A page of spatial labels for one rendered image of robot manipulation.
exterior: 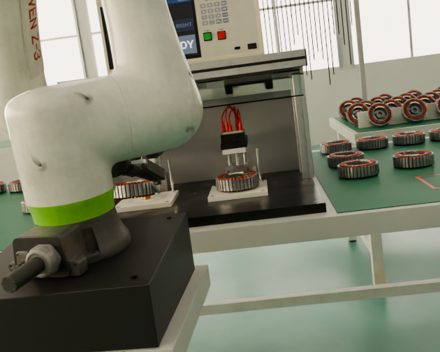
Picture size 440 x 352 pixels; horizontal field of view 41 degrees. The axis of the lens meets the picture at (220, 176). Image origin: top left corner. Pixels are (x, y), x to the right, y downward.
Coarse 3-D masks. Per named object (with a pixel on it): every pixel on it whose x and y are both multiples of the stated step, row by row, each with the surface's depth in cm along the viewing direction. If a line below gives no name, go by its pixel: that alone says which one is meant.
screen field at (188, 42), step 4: (180, 36) 158; (184, 36) 158; (188, 36) 158; (192, 36) 158; (180, 40) 158; (184, 40) 158; (188, 40) 158; (192, 40) 158; (180, 44) 158; (184, 44) 158; (188, 44) 158; (192, 44) 158; (184, 48) 158; (188, 48) 158; (192, 48) 158; (196, 48) 158; (184, 52) 158; (188, 52) 158; (192, 52) 158; (196, 52) 158
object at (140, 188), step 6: (138, 180) 143; (144, 180) 142; (120, 186) 134; (126, 186) 133; (132, 186) 133; (138, 186) 134; (144, 186) 134; (150, 186) 136; (114, 192) 135; (120, 192) 134; (126, 192) 134; (132, 192) 134; (138, 192) 135; (144, 192) 134; (150, 192) 136; (156, 192) 138; (114, 198) 137; (120, 198) 135; (126, 198) 134
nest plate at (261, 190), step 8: (264, 184) 151; (216, 192) 150; (224, 192) 148; (232, 192) 147; (240, 192) 145; (248, 192) 144; (256, 192) 143; (264, 192) 143; (208, 200) 144; (216, 200) 144
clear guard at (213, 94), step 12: (276, 72) 136; (288, 72) 135; (204, 84) 136; (216, 84) 136; (264, 84) 134; (276, 84) 133; (288, 84) 133; (300, 84) 132; (204, 96) 134; (216, 96) 134; (228, 96) 133; (240, 96) 133; (252, 96) 132; (264, 96) 132; (276, 96) 131; (288, 96) 131
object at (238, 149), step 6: (228, 132) 158; (234, 132) 156; (240, 132) 154; (222, 138) 154; (228, 138) 154; (234, 138) 153; (240, 138) 153; (246, 138) 158; (222, 144) 154; (228, 144) 154; (234, 144) 154; (240, 144) 154; (246, 144) 153; (228, 150) 152; (234, 150) 152; (240, 150) 152; (228, 156) 164; (246, 156) 164; (228, 162) 164; (246, 162) 164
